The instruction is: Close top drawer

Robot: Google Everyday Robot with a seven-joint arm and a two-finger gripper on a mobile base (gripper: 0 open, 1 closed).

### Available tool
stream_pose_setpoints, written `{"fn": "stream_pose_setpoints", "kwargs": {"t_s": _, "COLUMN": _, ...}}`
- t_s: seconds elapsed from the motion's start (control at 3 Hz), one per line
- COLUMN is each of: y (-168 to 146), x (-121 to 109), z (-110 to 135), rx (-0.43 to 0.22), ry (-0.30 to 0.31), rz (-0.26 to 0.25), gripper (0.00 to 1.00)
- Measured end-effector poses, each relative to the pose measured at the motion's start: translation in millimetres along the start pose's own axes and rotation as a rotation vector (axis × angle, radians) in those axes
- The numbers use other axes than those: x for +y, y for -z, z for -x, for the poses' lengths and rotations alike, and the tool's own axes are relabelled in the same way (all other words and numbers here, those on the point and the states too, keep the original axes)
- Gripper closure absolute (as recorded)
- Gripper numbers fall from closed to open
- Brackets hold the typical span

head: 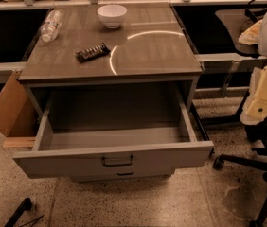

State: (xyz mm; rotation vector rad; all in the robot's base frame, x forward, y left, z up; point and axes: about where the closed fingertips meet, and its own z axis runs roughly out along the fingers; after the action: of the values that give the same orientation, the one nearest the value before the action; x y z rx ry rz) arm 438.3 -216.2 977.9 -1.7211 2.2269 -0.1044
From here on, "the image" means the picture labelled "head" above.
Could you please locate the grey drawer cabinet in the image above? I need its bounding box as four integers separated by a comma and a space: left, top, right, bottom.
18, 3, 204, 183

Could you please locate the black drawer handle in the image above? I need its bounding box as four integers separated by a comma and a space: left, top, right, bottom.
102, 155, 134, 167

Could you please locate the grey top drawer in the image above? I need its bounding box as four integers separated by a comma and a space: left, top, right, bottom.
13, 83, 213, 178

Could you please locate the brown cardboard box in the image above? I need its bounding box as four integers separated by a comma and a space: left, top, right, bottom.
0, 71, 38, 148

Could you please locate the black chair leg bottom left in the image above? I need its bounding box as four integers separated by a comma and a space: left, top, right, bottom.
4, 198, 43, 227

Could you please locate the lower drawer front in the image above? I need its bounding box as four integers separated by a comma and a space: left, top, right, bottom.
70, 170, 175, 183

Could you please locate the black office chair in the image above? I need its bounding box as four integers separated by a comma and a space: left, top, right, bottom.
212, 0, 267, 227

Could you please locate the white ceramic bowl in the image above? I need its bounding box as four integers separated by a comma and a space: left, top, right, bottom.
97, 4, 127, 29

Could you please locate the clear plastic water bottle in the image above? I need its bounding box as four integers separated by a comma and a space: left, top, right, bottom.
41, 10, 62, 42

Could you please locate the dark snack bar packet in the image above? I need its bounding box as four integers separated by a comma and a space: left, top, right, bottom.
75, 43, 111, 63

